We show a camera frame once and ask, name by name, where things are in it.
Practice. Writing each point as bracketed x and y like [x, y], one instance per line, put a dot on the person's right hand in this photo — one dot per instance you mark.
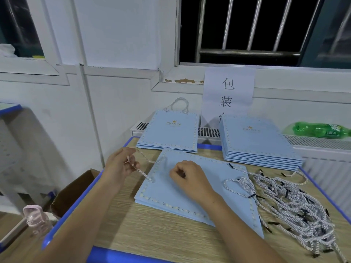
[191, 182]

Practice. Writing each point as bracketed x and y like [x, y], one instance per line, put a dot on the person's left hand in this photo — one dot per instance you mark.
[118, 168]

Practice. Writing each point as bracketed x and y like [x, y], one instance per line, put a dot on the stack of finished bags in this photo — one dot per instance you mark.
[230, 211]

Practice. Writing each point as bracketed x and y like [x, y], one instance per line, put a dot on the stack of blue paper bags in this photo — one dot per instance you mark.
[258, 139]

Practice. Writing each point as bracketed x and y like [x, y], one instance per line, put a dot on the person's right forearm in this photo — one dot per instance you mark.
[241, 232]

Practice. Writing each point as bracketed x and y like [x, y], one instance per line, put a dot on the person's left forearm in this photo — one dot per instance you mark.
[71, 227]

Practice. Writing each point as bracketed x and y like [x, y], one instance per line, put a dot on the brown cardboard box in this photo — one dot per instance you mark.
[71, 191]

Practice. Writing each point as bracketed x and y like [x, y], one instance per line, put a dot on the blue-edged wooden desk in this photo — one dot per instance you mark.
[148, 227]

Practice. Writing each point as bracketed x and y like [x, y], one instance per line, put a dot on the pink water bottle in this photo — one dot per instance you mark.
[37, 220]

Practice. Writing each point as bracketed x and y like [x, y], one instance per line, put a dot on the white paper sign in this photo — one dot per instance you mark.
[227, 93]

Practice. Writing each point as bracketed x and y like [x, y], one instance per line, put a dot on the grey metal desk blue edge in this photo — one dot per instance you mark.
[14, 156]

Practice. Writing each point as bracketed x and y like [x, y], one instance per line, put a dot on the green plastic bottle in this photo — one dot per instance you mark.
[321, 130]

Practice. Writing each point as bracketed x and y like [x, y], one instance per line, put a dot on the metal window grille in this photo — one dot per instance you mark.
[247, 52]

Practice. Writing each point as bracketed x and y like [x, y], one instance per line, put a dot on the small white container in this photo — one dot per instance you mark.
[6, 51]

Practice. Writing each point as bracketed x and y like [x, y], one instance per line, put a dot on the white framed window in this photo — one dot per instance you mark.
[27, 30]

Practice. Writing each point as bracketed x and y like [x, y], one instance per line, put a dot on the teal framed sliding window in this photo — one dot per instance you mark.
[334, 35]

